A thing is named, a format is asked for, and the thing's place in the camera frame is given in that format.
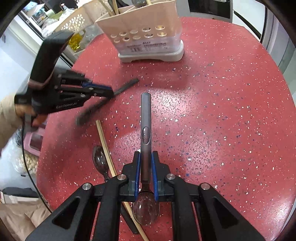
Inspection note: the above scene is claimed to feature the black spoon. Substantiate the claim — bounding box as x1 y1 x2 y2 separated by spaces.
75 78 139 126

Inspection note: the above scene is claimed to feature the dark handled spoon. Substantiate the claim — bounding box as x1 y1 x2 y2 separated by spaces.
132 92 159 225

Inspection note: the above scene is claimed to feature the person forearm beige sleeve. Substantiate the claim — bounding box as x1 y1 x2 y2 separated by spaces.
0 95 23 150

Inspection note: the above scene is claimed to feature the left hand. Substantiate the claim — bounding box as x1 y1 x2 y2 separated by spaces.
15 104 48 126

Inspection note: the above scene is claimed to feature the pink plastic stool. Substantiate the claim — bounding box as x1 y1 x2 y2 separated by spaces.
23 128 45 157

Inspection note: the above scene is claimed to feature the plain wooden chopstick short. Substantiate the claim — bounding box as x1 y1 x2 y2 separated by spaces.
95 119 150 241

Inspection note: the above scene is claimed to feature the brown spoon near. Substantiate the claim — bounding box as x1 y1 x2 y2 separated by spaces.
92 146 139 235

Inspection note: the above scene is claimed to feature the beige utensil holder caddy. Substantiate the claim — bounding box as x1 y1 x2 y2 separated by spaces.
96 1 185 63

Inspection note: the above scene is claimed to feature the black cable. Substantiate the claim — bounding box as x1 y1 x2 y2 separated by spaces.
21 123 53 214

